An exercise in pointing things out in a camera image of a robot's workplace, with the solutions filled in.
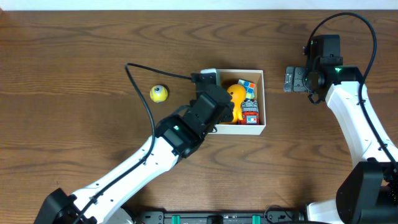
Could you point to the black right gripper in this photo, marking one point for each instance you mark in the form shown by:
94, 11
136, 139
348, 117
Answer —
298, 85

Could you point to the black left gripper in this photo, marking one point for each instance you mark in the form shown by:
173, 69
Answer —
222, 101

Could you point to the orange toy dinosaur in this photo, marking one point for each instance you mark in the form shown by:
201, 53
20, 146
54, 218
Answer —
238, 94

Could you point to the red grey toy truck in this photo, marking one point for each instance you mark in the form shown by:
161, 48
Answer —
250, 113

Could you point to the multicolour puzzle cube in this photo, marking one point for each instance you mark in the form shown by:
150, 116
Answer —
249, 87

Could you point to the yellow grey ball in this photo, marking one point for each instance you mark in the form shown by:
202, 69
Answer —
158, 93

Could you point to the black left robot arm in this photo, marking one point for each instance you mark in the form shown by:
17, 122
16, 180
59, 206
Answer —
176, 137

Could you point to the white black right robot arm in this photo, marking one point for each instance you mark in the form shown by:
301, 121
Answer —
369, 193

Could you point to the white open cardboard box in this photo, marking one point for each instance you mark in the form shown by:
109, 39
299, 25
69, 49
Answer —
227, 77

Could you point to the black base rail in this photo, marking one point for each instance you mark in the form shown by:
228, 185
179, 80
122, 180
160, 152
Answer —
273, 215

